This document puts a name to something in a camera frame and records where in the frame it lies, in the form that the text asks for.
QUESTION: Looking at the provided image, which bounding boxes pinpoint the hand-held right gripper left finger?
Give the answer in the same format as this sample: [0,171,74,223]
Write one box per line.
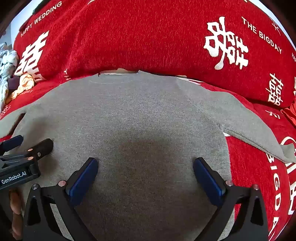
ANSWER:
[23,158,99,241]

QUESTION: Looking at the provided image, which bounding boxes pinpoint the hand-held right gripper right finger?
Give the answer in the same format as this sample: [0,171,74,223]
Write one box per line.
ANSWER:
[193,157,269,241]

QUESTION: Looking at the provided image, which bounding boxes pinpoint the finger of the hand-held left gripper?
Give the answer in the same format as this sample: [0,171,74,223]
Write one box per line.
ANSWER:
[0,138,54,168]
[0,135,24,156]

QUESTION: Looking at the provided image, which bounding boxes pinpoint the grey knit sweater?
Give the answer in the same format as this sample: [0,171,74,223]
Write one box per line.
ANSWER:
[0,71,296,241]

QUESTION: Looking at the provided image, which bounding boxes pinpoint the person's left hand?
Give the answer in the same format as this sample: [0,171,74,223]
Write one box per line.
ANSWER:
[9,189,23,240]

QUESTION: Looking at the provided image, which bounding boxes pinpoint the dark maroon cloth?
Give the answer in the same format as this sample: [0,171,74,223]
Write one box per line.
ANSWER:
[8,76,21,90]

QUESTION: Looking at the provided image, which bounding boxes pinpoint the yellow crumpled cloth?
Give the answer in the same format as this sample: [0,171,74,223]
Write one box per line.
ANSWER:
[6,74,35,105]

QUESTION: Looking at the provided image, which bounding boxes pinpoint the pale floral crumpled cloth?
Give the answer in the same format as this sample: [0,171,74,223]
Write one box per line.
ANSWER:
[0,43,19,112]

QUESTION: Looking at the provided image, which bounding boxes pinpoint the red embroidered cushion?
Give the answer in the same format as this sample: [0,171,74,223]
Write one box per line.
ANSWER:
[281,97,296,127]

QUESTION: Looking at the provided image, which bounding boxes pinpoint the red printed blanket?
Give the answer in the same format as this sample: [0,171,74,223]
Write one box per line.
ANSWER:
[0,0,296,241]

